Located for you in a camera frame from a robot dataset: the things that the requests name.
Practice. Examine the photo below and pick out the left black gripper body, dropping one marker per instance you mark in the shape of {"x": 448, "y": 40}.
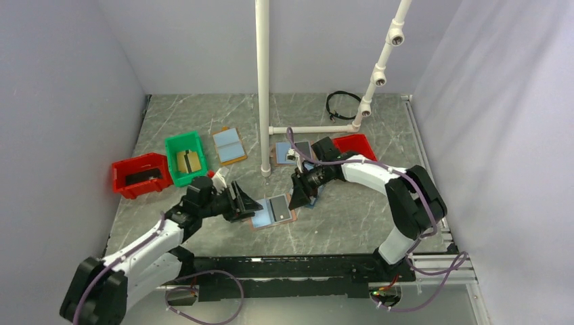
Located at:
{"x": 223, "y": 204}

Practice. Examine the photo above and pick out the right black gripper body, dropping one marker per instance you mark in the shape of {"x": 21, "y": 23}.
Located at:
{"x": 314, "y": 178}

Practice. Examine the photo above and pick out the grey credit card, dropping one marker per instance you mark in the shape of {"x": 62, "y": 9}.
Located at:
{"x": 279, "y": 209}

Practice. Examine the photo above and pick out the brown blue card holder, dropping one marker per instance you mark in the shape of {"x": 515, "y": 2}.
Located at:
{"x": 262, "y": 219}

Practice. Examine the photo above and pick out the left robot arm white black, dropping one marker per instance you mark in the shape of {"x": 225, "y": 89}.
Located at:
{"x": 104, "y": 289}

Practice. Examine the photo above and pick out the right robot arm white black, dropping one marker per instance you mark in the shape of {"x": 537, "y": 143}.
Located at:
{"x": 415, "y": 203}

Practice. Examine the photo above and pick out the card holder with black card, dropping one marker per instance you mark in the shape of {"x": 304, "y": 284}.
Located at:
{"x": 281, "y": 150}

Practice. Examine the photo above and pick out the gold cards in green bin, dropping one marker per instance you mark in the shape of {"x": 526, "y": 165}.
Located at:
{"x": 188, "y": 162}

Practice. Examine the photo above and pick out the open empty blue card holder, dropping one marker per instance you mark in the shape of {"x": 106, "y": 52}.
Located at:
{"x": 228, "y": 146}

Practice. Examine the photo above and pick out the black cards in left bin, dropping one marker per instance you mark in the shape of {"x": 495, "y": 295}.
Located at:
{"x": 143, "y": 176}

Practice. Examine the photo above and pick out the right red plastic bin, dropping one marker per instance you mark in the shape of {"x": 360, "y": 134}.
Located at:
{"x": 356, "y": 142}

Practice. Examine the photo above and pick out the red plastic bin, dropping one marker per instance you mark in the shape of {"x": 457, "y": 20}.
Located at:
{"x": 356, "y": 142}
{"x": 136, "y": 164}

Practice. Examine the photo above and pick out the green plastic bin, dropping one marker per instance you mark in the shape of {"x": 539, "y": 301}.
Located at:
{"x": 186, "y": 141}

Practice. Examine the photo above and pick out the left red plastic bin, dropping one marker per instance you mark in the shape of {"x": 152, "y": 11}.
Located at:
{"x": 136, "y": 164}

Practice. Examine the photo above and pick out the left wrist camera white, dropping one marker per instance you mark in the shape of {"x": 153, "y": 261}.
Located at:
{"x": 219, "y": 178}

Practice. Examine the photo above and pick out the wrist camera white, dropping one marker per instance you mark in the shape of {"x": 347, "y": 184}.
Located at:
{"x": 219, "y": 178}
{"x": 292, "y": 157}

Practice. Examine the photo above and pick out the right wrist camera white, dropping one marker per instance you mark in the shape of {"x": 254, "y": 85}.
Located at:
{"x": 292, "y": 157}

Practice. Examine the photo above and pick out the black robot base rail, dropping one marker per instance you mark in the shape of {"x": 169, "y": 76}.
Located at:
{"x": 351, "y": 276}

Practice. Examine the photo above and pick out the white pvc pipe frame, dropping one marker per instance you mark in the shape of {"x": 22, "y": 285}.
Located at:
{"x": 394, "y": 38}

